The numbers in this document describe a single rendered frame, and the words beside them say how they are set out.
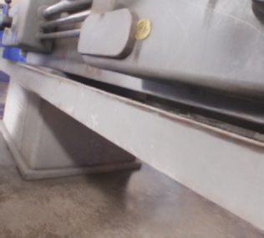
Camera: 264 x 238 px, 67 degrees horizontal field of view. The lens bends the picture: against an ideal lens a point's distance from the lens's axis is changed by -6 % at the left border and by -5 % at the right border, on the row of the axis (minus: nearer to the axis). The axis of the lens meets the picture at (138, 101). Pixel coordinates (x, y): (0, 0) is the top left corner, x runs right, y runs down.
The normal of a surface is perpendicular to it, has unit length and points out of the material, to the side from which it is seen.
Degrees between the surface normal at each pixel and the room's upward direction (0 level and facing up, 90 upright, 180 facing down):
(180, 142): 90
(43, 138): 90
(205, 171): 90
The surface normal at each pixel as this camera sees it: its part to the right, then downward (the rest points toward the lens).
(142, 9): -0.73, -0.11
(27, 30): 0.66, 0.21
